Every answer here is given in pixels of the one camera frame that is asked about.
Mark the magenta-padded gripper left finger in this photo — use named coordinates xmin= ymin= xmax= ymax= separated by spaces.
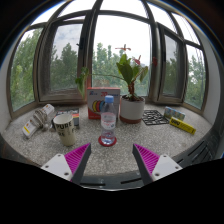
xmin=40 ymin=142 xmax=93 ymax=186

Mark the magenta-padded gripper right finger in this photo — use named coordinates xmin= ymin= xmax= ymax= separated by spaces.
xmin=131 ymin=143 xmax=184 ymax=186

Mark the clear blue-capped water bottle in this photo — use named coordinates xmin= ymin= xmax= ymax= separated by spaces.
xmin=100 ymin=95 xmax=117 ymax=146

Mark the long yellow box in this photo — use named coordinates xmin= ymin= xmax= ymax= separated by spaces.
xmin=168 ymin=116 xmax=197 ymax=136

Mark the flat round red coaster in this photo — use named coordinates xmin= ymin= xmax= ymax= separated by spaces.
xmin=97 ymin=134 xmax=118 ymax=148

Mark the small white and yellow box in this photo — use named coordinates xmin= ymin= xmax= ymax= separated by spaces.
xmin=21 ymin=119 xmax=38 ymax=138

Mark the black grid trivet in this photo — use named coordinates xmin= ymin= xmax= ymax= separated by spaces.
xmin=141 ymin=109 xmax=170 ymax=127

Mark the potted plant in white pot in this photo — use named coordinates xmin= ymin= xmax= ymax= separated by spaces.
xmin=74 ymin=43 xmax=158 ymax=125

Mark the red and white filament box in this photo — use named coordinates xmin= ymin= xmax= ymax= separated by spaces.
xmin=86 ymin=86 xmax=122 ymax=121

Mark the white charger with coiled cable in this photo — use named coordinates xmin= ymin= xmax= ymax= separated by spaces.
xmin=31 ymin=103 xmax=56 ymax=131

